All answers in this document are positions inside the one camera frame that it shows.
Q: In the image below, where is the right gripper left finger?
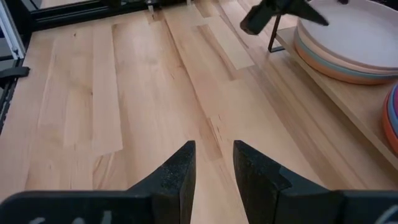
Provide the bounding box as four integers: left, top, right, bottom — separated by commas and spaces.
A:
0, 140, 197, 224

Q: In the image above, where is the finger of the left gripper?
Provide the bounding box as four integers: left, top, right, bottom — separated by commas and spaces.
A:
284, 0, 330, 27
239, 0, 292, 35

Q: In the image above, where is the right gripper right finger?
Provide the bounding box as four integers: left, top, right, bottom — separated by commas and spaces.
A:
233, 139, 398, 224

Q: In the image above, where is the cream plate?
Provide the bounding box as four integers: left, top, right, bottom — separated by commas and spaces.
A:
297, 0, 398, 75

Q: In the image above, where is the teal green plate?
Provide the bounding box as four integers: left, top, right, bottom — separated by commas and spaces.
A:
294, 30, 398, 79

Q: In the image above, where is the orange plate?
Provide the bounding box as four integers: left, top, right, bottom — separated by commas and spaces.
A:
294, 35, 398, 86
381, 90, 398, 156

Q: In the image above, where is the blue plate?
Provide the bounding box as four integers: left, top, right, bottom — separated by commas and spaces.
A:
387, 83, 398, 138

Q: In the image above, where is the black table clamp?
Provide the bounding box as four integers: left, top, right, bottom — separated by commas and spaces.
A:
0, 66, 31, 88

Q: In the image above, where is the wooden shelf with black frame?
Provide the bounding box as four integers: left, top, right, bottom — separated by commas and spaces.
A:
267, 14, 398, 171

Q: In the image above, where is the silver metal bracket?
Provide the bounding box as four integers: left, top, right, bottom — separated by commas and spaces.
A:
0, 0, 26, 60

